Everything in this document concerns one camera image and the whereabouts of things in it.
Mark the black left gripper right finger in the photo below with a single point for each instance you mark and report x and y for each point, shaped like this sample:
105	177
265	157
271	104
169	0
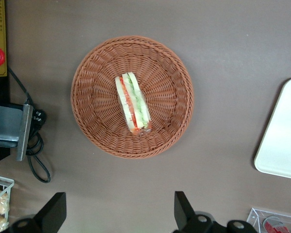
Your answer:
184	211

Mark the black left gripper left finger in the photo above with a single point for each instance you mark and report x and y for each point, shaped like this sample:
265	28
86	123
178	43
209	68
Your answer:
51	213

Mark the triangle sandwich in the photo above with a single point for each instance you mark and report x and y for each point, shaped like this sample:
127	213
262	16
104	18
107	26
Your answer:
133	104

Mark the round brown wicker basket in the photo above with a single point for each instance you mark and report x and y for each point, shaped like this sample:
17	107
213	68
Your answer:
99	121

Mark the cream plastic tray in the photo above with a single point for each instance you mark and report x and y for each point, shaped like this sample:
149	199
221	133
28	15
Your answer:
281	136

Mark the clear acrylic bottle rack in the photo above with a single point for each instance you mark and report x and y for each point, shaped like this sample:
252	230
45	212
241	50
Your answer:
254	216

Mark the black machine housing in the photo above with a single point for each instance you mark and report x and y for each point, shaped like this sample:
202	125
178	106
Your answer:
0	89

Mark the grey metal bracket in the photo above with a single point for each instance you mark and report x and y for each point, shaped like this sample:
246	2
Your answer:
4	123

